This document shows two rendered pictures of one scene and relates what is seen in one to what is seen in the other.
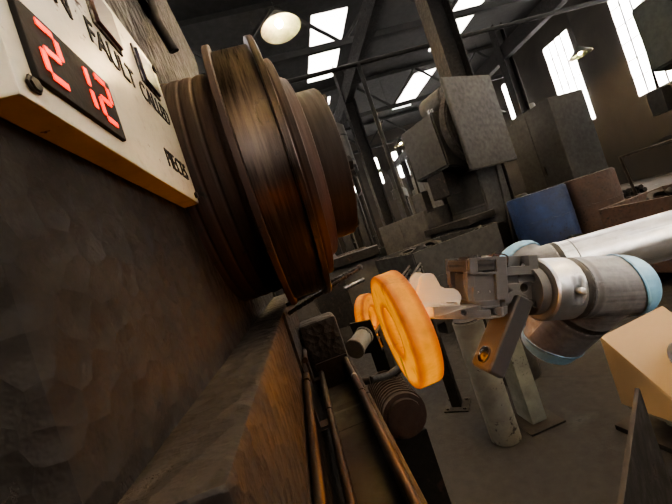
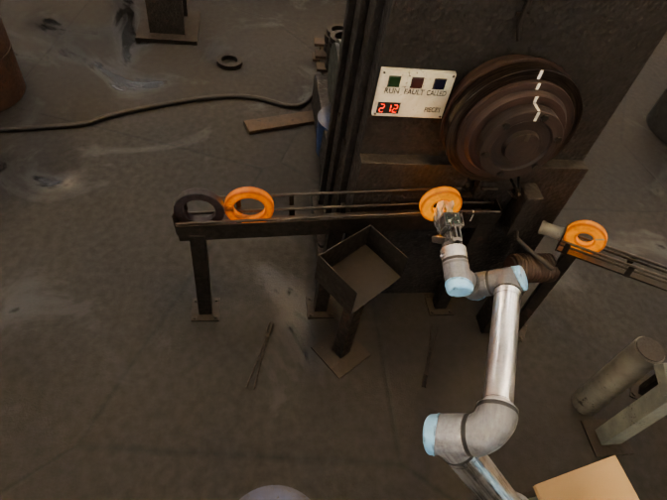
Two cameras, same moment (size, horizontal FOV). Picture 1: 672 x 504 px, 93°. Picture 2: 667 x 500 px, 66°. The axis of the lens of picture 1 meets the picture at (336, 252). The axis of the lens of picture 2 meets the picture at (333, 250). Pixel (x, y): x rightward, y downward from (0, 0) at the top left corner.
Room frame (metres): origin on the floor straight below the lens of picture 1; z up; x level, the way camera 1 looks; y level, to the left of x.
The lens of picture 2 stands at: (-0.12, -1.43, 2.11)
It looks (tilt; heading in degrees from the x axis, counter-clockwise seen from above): 49 degrees down; 82
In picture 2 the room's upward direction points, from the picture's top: 11 degrees clockwise
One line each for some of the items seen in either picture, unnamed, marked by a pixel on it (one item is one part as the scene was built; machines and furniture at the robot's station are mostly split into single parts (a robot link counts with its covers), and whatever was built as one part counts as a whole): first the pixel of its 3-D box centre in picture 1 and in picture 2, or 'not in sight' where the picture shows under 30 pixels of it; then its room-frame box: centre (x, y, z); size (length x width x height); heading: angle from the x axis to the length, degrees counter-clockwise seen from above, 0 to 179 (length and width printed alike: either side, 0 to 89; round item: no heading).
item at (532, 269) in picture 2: (415, 464); (513, 294); (0.96, -0.02, 0.27); 0.22 x 0.13 x 0.53; 7
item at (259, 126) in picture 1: (275, 182); (509, 125); (0.62, 0.07, 1.11); 0.47 x 0.06 x 0.47; 7
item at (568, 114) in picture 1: (561, 173); not in sight; (4.69, -3.49, 1.00); 0.80 x 0.63 x 2.00; 12
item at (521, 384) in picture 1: (509, 350); (647, 410); (1.39, -0.58, 0.31); 0.24 x 0.16 x 0.62; 7
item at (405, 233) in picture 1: (421, 251); not in sight; (4.92, -1.25, 0.55); 1.10 x 0.53 x 1.10; 27
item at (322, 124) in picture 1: (323, 167); (519, 143); (0.63, -0.03, 1.11); 0.28 x 0.06 x 0.28; 7
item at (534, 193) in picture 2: (328, 361); (519, 209); (0.85, 0.11, 0.68); 0.11 x 0.08 x 0.24; 97
